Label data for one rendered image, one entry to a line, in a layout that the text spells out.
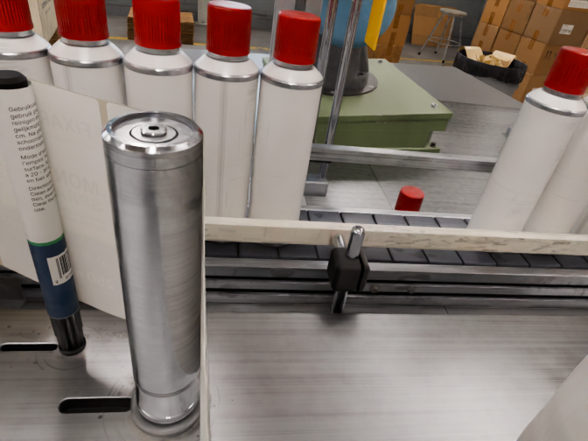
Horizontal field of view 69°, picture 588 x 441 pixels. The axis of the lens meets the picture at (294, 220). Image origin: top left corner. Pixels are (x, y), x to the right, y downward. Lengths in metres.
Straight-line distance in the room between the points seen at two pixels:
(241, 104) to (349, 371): 0.22
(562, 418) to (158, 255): 0.19
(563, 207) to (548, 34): 3.68
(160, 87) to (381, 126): 0.48
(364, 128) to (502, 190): 0.33
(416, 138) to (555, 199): 0.35
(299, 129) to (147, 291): 0.20
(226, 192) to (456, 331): 0.23
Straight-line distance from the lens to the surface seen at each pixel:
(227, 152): 0.36
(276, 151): 0.36
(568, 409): 0.23
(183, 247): 0.19
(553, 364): 0.42
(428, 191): 0.69
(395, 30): 4.11
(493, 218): 0.48
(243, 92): 0.35
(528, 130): 0.45
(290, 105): 0.34
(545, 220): 0.52
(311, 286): 0.42
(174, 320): 0.22
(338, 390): 0.32
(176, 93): 0.35
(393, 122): 0.76
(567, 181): 0.50
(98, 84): 0.36
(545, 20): 4.20
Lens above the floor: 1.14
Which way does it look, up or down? 34 degrees down
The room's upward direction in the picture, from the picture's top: 9 degrees clockwise
